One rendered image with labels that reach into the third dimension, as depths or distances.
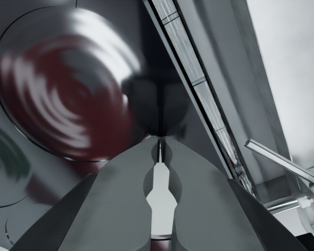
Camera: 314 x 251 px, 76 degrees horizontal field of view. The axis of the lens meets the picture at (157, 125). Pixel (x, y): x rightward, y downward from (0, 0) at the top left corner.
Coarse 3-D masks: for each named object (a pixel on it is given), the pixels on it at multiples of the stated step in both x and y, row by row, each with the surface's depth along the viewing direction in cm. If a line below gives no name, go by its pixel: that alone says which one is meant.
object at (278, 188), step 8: (264, 184) 26; (272, 184) 26; (280, 184) 25; (288, 184) 25; (264, 192) 25; (272, 192) 25; (280, 192) 24; (288, 192) 24; (264, 200) 24; (272, 200) 24
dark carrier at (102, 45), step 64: (0, 0) 10; (64, 0) 10; (128, 0) 10; (0, 64) 12; (64, 64) 12; (128, 64) 12; (0, 128) 14; (64, 128) 14; (128, 128) 14; (192, 128) 14; (0, 192) 17; (64, 192) 17
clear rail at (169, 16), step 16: (160, 0) 10; (176, 0) 10; (160, 16) 11; (176, 16) 10; (176, 32) 11; (176, 48) 11; (192, 48) 11; (192, 64) 12; (192, 80) 12; (208, 80) 12; (208, 96) 12; (208, 112) 13; (224, 128) 13; (224, 144) 14; (224, 160) 15; (240, 160) 15; (256, 192) 16
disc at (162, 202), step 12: (156, 168) 15; (156, 180) 16; (156, 192) 17; (168, 192) 16; (156, 204) 17; (168, 204) 17; (156, 216) 18; (168, 216) 18; (156, 228) 19; (168, 228) 19
